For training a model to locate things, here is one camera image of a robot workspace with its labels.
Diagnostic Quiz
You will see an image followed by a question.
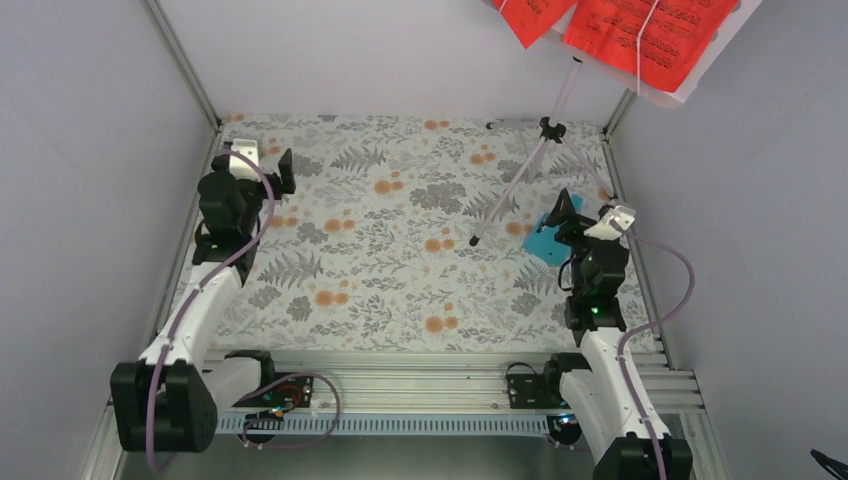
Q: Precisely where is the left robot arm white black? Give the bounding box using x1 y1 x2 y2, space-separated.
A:
110 142 296 456

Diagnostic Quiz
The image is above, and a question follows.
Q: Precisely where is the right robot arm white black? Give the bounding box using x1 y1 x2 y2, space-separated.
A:
541 190 694 479

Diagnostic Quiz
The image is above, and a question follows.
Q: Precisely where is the floral table mat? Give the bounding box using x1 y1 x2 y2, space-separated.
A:
212 114 607 353

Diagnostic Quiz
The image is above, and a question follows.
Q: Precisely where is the red sheet music left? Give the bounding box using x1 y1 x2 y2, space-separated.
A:
493 0 577 49

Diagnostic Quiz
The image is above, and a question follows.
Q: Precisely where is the red sheet music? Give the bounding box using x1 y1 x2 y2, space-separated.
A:
493 0 577 49
563 0 737 92

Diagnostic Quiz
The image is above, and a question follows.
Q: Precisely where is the red sheet music right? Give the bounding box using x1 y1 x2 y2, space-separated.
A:
563 0 737 92

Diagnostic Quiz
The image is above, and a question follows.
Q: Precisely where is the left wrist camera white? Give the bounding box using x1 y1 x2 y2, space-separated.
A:
229 139 261 183

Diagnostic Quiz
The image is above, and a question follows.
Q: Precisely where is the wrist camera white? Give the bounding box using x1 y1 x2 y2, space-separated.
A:
584 203 636 241
229 139 261 183

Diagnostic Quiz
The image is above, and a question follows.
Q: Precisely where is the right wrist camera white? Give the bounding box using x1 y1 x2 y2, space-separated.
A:
584 203 636 241

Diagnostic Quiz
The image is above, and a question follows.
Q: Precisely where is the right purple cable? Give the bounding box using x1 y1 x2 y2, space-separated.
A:
612 221 697 480

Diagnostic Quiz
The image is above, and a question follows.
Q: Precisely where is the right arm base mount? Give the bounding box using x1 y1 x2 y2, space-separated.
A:
504 361 582 450

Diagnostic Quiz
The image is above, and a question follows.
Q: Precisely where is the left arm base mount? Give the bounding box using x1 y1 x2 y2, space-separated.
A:
224 350 314 420

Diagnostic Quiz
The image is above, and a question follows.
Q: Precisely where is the aluminium rail base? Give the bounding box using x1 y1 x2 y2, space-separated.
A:
79 349 730 480

